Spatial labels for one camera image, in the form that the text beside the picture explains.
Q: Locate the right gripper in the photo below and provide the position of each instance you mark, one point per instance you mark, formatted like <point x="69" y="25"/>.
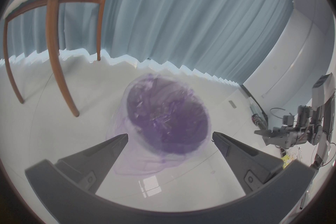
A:
<point x="286" y="135"/>

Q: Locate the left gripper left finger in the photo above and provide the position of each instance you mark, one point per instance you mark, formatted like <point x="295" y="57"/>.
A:
<point x="91" y="167"/>

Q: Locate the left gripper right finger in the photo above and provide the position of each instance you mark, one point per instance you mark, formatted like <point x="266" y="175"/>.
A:
<point x="249" y="165"/>

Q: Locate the purple plastic bag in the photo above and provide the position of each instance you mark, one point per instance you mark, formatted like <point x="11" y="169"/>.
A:
<point x="168" y="118"/>

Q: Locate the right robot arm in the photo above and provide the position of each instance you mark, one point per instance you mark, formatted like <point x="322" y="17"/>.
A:
<point x="321" y="91"/>

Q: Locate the crumpled black plastic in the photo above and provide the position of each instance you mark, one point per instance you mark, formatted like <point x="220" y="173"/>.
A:
<point x="255" y="118"/>

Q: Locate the yellow printed packet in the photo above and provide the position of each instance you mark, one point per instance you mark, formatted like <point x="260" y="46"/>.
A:
<point x="287" y="159"/>

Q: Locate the blue-grey curtain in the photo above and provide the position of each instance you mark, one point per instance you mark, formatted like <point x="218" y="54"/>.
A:
<point x="183" y="7"/>

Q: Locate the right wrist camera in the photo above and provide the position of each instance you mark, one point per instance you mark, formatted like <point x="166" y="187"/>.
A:
<point x="288" y="120"/>

